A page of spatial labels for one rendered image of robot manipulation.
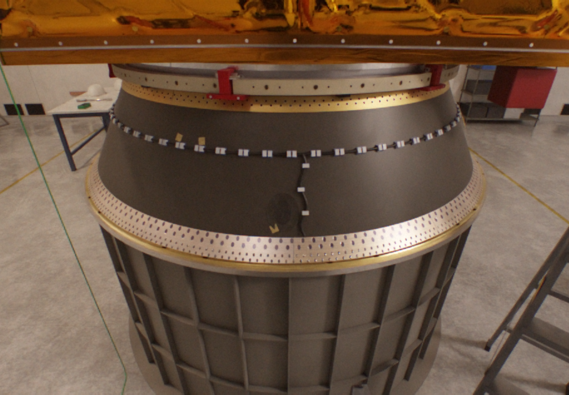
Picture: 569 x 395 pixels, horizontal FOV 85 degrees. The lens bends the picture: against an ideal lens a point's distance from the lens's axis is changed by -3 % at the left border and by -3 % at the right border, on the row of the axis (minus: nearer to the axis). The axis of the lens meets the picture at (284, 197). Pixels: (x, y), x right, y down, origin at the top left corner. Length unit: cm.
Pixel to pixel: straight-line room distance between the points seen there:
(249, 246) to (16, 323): 226
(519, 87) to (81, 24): 149
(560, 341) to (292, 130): 119
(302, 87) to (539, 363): 231
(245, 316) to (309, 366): 41
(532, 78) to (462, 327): 177
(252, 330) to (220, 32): 109
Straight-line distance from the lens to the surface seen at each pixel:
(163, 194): 125
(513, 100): 146
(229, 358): 159
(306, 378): 165
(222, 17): 111
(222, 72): 108
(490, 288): 311
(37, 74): 824
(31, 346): 285
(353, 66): 115
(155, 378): 229
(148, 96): 139
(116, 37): 127
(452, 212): 144
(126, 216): 139
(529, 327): 152
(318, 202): 109
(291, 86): 106
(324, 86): 108
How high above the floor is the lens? 189
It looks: 30 degrees down
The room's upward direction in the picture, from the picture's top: straight up
